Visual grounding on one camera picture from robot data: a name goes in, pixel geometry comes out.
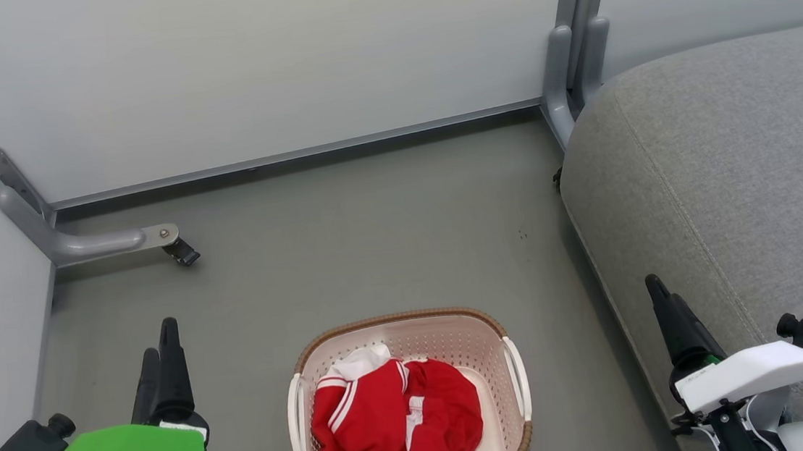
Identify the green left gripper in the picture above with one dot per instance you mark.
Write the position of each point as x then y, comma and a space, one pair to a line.
123, 450

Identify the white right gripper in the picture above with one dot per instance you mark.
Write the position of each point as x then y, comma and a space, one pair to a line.
749, 372

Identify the red and white shirt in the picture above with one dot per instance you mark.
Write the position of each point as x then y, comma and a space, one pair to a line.
376, 431

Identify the grey fabric sofa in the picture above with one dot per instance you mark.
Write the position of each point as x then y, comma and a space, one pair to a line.
731, 175

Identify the black partition foot caster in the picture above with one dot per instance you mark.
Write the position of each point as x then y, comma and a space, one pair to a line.
183, 253

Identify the grey partition foot with bolt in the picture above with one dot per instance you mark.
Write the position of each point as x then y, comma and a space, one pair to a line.
90, 244

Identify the cream perforated laundry basket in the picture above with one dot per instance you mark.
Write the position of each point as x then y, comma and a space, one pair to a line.
448, 341

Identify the grey partition bottom rail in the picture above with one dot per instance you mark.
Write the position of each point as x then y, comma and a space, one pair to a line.
293, 155

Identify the grey partition corner post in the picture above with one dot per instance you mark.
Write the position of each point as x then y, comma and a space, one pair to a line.
576, 57

